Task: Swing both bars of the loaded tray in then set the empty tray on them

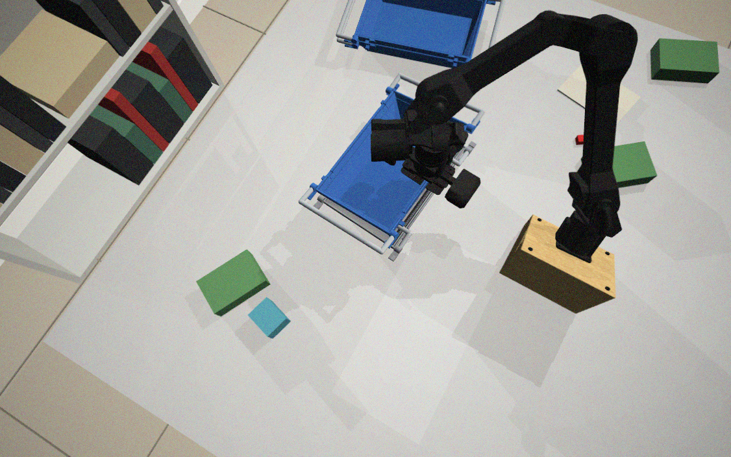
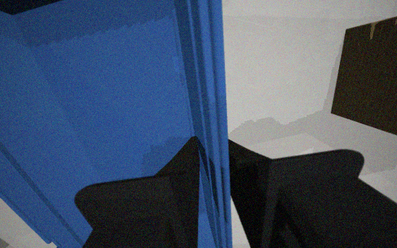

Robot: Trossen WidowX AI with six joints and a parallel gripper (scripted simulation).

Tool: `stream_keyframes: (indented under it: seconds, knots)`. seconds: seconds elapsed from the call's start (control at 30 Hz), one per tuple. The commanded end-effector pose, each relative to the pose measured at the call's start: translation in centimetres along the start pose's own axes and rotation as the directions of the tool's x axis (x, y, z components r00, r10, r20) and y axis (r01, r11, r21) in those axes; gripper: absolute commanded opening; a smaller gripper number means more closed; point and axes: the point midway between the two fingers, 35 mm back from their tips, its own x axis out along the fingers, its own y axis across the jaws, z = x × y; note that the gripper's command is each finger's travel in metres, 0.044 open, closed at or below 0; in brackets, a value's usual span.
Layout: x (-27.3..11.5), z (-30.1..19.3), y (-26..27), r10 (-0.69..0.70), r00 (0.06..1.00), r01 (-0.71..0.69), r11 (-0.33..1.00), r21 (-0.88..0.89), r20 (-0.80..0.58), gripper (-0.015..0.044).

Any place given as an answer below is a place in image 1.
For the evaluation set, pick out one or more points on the cream flat rectangular panel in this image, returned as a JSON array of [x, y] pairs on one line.
[[575, 89]]

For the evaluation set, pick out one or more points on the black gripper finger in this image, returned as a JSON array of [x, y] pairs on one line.
[[434, 188], [414, 177]]

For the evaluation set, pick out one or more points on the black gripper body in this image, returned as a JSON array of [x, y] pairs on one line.
[[462, 188]]

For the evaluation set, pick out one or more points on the green rectangular block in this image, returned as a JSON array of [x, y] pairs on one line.
[[684, 60], [234, 282], [632, 165]]

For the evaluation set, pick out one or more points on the teal block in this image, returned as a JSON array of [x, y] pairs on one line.
[[269, 318]]

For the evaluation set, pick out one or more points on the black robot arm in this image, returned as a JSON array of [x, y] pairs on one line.
[[606, 47]]

